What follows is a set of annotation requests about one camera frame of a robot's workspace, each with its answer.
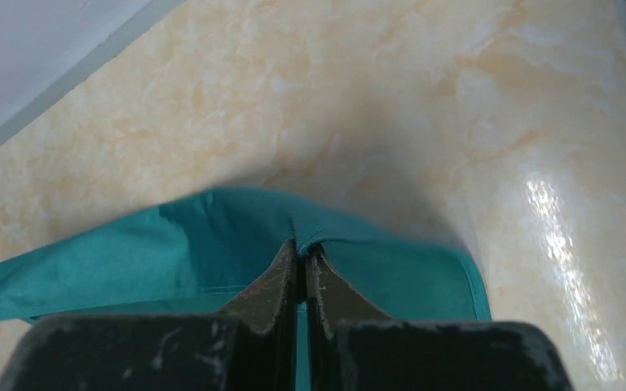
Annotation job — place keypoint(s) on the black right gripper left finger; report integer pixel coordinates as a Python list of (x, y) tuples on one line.
[(248, 344)]

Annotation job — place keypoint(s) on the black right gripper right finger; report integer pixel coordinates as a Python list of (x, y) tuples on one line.
[(355, 346)]

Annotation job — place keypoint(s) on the teal cloth napkin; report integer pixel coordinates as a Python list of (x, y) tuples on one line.
[(195, 254)]

